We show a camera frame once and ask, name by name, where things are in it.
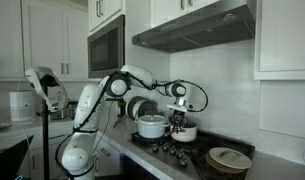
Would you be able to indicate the white base cabinets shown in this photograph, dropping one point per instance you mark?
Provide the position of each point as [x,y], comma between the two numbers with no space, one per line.
[107,163]

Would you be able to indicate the black laptop screen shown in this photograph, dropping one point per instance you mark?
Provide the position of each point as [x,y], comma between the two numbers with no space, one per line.
[8,160]

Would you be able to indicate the black gas cooktop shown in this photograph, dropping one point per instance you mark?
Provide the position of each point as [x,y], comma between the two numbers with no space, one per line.
[198,141]

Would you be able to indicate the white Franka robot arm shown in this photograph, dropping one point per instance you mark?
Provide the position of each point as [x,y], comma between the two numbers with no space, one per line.
[87,103]

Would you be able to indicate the white Dutch oven lid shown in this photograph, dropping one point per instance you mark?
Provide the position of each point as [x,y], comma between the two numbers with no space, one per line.
[152,119]

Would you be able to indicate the grey plate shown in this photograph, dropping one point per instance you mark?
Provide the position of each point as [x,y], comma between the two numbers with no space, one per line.
[0,126]

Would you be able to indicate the steel built-in microwave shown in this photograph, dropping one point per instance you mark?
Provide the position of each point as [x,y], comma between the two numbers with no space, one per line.
[105,50]

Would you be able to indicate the white cylindrical appliance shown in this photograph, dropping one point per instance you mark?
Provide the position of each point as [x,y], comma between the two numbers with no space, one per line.
[22,106]

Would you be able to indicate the white curved plastic shell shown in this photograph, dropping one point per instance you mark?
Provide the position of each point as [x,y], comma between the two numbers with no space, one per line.
[38,75]

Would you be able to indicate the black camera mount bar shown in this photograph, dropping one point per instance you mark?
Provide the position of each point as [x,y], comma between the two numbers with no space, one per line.
[112,99]

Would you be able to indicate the black tripod stand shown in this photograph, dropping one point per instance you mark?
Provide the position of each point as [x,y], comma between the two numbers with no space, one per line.
[45,153]

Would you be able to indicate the white Dutch oven pot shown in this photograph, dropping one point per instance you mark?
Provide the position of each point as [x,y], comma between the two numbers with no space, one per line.
[152,131]

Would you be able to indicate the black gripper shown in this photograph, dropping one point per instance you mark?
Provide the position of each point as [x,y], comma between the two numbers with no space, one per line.
[179,117]

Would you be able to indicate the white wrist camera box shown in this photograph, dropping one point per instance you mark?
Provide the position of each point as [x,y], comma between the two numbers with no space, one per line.
[180,107]

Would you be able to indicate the steel range hood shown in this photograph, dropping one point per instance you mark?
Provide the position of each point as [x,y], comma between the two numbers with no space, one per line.
[198,30]

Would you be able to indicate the steel stove knob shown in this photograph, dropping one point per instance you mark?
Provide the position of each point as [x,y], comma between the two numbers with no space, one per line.
[155,148]
[181,154]
[183,162]
[164,146]
[173,150]

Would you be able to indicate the white upper wall cabinet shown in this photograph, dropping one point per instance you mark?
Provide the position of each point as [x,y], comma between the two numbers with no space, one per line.
[110,8]
[165,10]
[42,33]
[285,33]

